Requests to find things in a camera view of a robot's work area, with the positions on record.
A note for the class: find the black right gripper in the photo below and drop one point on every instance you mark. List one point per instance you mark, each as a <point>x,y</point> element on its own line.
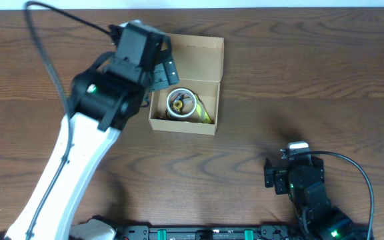
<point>279,173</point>

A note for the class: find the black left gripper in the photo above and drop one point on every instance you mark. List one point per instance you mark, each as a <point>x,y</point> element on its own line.
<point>168,66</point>

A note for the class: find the black yellow correction tape dispenser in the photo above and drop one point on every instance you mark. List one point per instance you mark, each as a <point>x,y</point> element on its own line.
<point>177,104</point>

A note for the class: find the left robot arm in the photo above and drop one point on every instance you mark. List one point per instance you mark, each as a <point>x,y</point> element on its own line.
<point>102,99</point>

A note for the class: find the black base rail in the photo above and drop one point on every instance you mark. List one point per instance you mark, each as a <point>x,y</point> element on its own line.
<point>99,227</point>

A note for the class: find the white tape roll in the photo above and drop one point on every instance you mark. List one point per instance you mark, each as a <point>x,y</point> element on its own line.
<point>189,103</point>

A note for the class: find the yellow highlighter marker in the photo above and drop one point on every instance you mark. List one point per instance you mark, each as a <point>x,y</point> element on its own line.
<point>202,113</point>

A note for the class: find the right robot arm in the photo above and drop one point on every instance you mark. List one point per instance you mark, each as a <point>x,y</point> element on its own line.
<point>318,217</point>

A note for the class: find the brown cardboard box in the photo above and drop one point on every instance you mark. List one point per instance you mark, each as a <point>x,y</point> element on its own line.
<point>199,63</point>

